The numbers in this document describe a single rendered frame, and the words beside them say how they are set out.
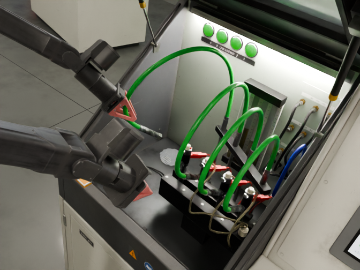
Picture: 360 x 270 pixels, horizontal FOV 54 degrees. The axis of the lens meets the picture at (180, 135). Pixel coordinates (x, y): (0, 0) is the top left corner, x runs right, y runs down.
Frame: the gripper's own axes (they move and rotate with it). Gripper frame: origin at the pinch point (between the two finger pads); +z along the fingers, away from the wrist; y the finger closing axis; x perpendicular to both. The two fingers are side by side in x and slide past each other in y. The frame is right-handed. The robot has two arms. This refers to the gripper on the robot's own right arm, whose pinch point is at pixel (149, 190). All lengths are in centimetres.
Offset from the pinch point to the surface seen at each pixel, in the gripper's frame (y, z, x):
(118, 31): 31, 166, 296
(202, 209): 0.1, 35.2, 5.2
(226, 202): 9.6, 15.4, -8.3
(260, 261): 2.6, 38.0, -17.7
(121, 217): -18.2, 21.3, 15.6
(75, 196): -28, 21, 36
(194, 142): 12, 58, 41
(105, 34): 19, 156, 295
